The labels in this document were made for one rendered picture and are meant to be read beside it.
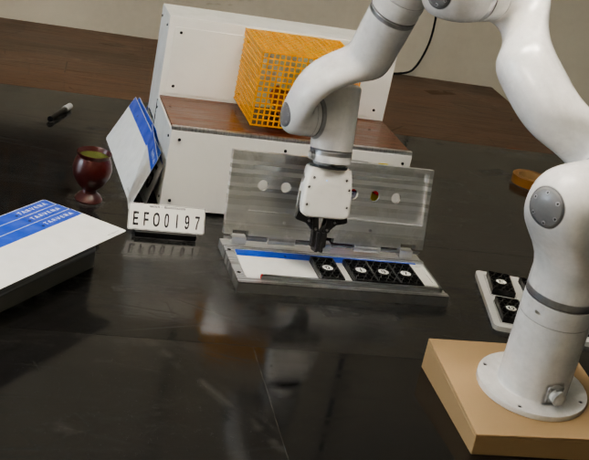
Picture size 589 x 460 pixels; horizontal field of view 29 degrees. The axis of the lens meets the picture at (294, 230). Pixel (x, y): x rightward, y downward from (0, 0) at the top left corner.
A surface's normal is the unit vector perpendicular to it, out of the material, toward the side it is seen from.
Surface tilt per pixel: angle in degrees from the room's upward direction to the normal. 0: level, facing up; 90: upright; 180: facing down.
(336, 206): 77
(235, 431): 0
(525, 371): 94
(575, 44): 90
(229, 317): 0
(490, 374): 5
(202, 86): 90
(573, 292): 96
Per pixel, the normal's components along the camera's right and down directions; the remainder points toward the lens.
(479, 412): 0.18, -0.88
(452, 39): 0.19, 0.40
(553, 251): -0.61, 0.73
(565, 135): -0.07, 0.73
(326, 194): 0.26, 0.21
